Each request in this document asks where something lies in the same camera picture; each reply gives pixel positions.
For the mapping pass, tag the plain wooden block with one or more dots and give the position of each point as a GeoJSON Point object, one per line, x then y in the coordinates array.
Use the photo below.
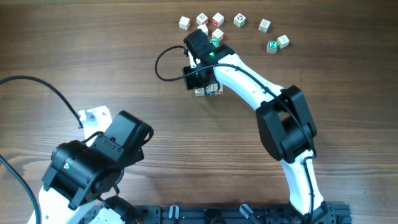
{"type": "Point", "coordinates": [199, 92]}

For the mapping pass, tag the wooden block red drawing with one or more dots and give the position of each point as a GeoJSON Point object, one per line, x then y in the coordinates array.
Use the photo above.
{"type": "Point", "coordinates": [218, 34]}

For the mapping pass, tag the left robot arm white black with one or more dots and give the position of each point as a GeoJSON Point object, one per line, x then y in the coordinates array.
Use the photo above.
{"type": "Point", "coordinates": [81, 171]}

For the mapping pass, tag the wooden block green side picture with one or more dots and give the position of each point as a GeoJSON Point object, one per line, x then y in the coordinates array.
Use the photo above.
{"type": "Point", "coordinates": [239, 20]}

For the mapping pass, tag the wooden block blue side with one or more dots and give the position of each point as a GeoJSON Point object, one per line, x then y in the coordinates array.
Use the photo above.
{"type": "Point", "coordinates": [209, 90]}

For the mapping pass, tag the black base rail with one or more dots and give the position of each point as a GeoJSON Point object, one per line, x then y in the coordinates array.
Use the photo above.
{"type": "Point", "coordinates": [328, 213]}

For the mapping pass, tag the wooden block green top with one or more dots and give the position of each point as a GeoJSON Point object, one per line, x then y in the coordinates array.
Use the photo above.
{"type": "Point", "coordinates": [215, 42]}

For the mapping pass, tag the wooden block red side picture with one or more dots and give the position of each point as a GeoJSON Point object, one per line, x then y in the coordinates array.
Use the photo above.
{"type": "Point", "coordinates": [218, 89]}

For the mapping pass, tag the wooden block yellow side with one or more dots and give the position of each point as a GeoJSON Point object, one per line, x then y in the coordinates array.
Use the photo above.
{"type": "Point", "coordinates": [283, 41]}

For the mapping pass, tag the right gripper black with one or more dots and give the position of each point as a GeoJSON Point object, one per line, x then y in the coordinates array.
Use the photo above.
{"type": "Point", "coordinates": [190, 83]}

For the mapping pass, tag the wooden block green Z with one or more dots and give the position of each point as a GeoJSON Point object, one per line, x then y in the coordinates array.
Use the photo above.
{"type": "Point", "coordinates": [272, 47]}

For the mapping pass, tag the wooden block plain pattern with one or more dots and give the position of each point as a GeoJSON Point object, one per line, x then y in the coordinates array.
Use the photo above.
{"type": "Point", "coordinates": [264, 25]}

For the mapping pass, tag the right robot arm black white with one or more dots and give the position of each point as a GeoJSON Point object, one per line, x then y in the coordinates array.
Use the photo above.
{"type": "Point", "coordinates": [286, 127]}

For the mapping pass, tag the wooden block bee picture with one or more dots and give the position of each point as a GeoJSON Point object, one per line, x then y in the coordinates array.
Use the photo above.
{"type": "Point", "coordinates": [184, 23]}

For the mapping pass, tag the wooden block red letter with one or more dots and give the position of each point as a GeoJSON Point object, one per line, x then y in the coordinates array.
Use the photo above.
{"type": "Point", "coordinates": [217, 19]}

